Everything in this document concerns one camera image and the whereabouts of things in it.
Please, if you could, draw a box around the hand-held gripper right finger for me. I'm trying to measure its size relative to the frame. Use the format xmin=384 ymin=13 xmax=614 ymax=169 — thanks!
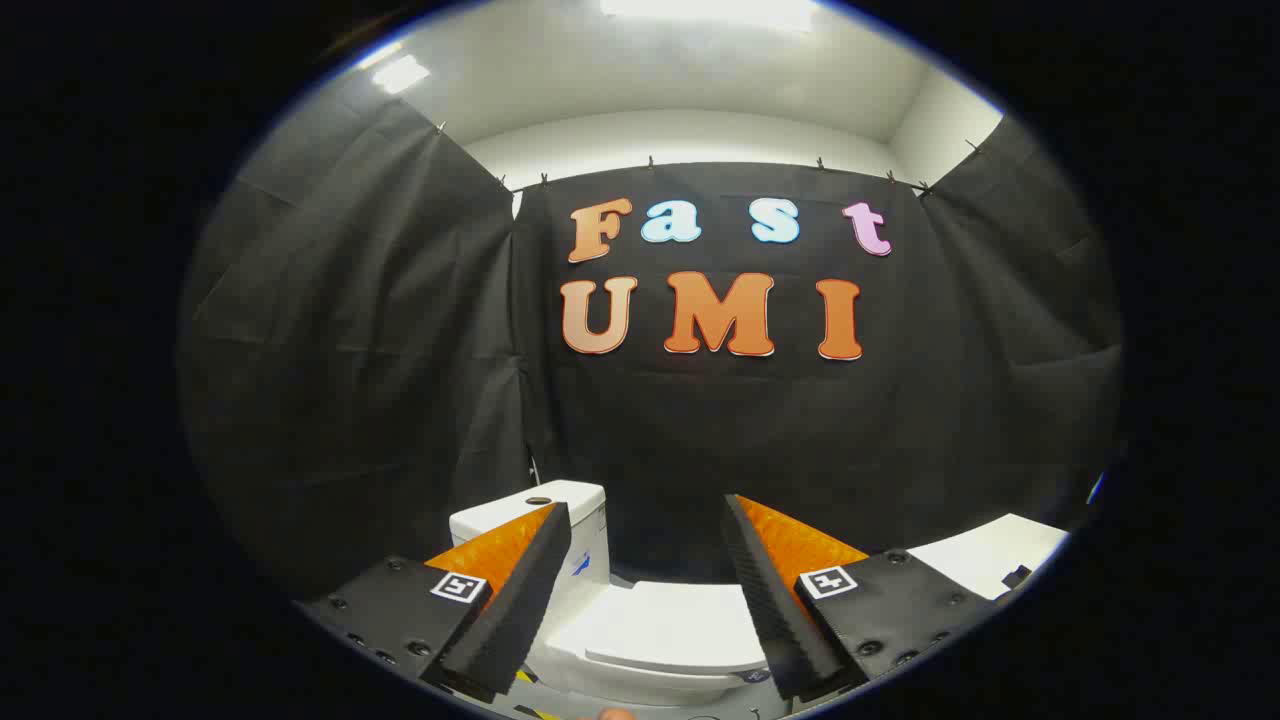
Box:
xmin=720 ymin=493 xmax=1001 ymax=703

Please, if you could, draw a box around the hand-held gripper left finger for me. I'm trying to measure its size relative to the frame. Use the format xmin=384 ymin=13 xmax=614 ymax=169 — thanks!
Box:
xmin=300 ymin=500 xmax=573 ymax=704

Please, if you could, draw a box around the white toilet lid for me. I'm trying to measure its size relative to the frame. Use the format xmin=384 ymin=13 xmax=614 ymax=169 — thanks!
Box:
xmin=583 ymin=580 xmax=771 ymax=675

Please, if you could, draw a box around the yellow black floor tape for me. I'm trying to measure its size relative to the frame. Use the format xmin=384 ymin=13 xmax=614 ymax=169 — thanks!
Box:
xmin=510 ymin=668 xmax=566 ymax=720

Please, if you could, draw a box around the black backdrop cloth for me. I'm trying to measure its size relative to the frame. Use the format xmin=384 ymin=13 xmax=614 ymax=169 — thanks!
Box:
xmin=178 ymin=95 xmax=1126 ymax=601

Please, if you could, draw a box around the white drawer cabinet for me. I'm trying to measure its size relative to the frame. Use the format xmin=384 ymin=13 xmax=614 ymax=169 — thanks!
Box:
xmin=908 ymin=513 xmax=1071 ymax=601

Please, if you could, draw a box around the ceiling light panel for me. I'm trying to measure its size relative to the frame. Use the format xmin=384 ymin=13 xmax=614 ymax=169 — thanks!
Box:
xmin=600 ymin=0 xmax=821 ymax=31
xmin=372 ymin=55 xmax=433 ymax=96

